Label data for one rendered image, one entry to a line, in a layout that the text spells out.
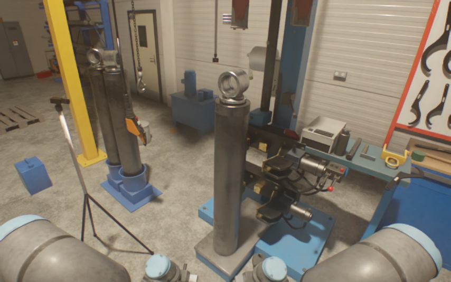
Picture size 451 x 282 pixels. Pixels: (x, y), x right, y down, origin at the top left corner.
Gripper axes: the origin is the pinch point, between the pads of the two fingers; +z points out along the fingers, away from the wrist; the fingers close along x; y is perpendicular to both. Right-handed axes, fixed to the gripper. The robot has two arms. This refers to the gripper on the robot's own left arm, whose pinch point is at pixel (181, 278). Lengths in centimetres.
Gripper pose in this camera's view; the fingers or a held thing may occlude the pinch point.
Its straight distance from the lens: 132.0
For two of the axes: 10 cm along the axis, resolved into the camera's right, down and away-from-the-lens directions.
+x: -9.8, 0.0, 1.8
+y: 1.1, -7.8, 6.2
